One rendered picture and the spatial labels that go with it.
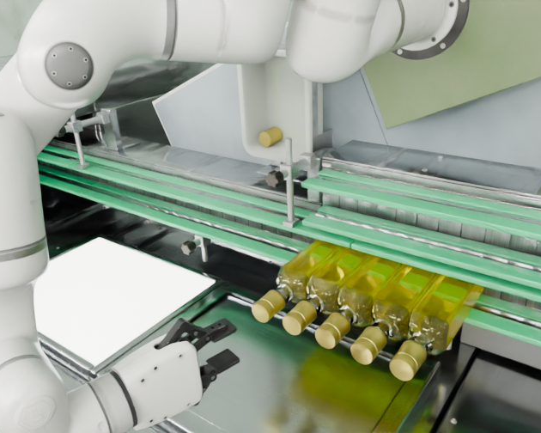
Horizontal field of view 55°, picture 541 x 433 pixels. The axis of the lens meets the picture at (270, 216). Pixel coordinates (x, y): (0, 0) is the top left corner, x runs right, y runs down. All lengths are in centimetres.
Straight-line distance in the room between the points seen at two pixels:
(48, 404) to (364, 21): 53
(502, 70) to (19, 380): 75
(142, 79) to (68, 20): 127
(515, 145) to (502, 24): 22
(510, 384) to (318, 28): 66
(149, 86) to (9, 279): 130
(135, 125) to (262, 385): 110
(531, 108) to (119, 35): 67
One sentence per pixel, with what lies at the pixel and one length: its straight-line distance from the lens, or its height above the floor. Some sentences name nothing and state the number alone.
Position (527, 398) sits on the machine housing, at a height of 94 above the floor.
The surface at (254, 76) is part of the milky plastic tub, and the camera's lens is 112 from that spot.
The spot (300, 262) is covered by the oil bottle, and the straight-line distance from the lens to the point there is 88.
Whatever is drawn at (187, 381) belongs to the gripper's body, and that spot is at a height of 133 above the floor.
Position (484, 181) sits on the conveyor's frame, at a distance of 89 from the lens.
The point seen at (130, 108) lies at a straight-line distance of 174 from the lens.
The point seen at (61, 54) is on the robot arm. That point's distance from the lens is 50.
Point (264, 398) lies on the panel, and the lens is 86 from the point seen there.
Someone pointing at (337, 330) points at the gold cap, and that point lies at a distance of 76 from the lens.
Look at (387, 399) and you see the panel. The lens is 86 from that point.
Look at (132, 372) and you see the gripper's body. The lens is 68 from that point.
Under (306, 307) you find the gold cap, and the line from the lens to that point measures 80.
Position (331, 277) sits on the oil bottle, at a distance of 84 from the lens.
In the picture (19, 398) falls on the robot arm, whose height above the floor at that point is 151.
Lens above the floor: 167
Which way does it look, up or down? 46 degrees down
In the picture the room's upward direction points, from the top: 123 degrees counter-clockwise
